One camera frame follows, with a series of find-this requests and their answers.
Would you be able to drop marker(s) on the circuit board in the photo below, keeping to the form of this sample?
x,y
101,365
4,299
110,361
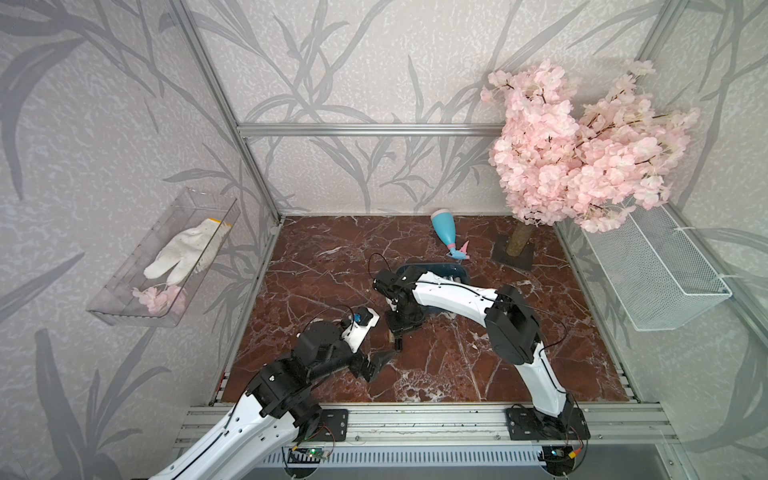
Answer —
x,y
560,462
308,455

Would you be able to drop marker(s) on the aluminium frame back crossbar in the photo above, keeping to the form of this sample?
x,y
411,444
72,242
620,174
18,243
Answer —
x,y
253,130

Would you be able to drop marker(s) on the aluminium front rail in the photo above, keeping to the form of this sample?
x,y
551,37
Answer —
x,y
484,423

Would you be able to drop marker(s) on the clear acrylic wall shelf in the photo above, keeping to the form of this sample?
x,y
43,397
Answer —
x,y
155,285

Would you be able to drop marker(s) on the right circuit board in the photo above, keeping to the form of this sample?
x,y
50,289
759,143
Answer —
x,y
560,462

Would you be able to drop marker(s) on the pink artificial blossom tree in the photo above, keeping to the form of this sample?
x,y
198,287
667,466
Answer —
x,y
594,170

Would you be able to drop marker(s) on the left circuit board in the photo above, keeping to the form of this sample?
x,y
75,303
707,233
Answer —
x,y
308,455

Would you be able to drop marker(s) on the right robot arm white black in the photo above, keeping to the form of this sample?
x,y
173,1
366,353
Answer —
x,y
512,328

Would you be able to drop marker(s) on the pink flower on shelf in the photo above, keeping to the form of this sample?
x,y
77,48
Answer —
x,y
157,301

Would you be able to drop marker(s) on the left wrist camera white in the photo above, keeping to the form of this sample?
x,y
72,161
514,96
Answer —
x,y
362,321

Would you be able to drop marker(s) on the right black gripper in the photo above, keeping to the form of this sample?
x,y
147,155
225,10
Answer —
x,y
413,322

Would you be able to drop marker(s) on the teal plastic storage box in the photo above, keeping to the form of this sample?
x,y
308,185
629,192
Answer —
x,y
448,270

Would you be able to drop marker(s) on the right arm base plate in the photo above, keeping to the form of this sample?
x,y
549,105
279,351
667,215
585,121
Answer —
x,y
527,423

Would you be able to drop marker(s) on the white cotton glove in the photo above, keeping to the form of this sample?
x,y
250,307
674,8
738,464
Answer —
x,y
189,252

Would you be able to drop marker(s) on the white wire mesh basket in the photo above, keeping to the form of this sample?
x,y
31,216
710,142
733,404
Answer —
x,y
660,275

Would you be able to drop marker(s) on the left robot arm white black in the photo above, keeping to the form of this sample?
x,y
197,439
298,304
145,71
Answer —
x,y
277,407

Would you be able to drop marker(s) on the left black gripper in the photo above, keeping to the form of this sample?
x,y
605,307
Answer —
x,y
373,368

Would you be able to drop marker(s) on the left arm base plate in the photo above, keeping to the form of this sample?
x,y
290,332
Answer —
x,y
329,425

